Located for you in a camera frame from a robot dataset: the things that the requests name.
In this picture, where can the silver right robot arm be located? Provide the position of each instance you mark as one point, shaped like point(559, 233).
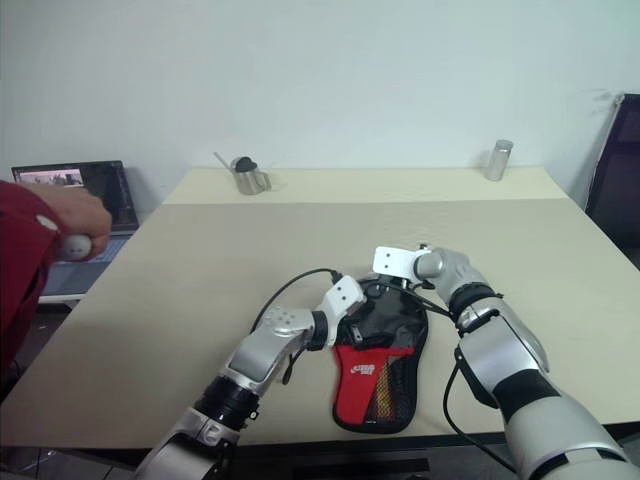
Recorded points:
point(505, 350)

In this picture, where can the open laptop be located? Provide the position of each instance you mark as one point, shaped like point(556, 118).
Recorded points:
point(110, 190)

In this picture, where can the steel pitcher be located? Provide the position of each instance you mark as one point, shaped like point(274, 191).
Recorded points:
point(253, 181)

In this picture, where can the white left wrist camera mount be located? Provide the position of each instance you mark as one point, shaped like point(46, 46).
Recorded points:
point(342, 300)

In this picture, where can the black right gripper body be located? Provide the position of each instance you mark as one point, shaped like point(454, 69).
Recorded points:
point(395, 283)

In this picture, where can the white ping pong ball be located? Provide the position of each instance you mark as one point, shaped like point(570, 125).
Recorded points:
point(76, 247)

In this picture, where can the steel cylinder canister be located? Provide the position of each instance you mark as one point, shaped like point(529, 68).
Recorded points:
point(497, 161)

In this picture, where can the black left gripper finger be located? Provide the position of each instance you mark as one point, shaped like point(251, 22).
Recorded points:
point(358, 336)

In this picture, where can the red sleeved forearm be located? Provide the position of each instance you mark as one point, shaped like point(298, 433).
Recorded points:
point(22, 260)

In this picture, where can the black object in pitcher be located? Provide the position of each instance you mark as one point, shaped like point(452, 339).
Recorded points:
point(245, 164)

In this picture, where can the black chair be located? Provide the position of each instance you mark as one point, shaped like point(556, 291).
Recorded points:
point(617, 170)

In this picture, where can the person's bare hand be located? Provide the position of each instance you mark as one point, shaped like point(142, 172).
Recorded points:
point(85, 212)

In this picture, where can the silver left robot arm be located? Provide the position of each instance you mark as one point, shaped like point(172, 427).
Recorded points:
point(260, 355)

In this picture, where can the black red paddle case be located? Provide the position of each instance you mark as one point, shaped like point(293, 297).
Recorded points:
point(385, 350)

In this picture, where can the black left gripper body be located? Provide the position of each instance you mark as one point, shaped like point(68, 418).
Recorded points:
point(359, 312)

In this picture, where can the thin stick in pitcher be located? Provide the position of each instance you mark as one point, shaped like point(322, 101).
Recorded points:
point(223, 161)

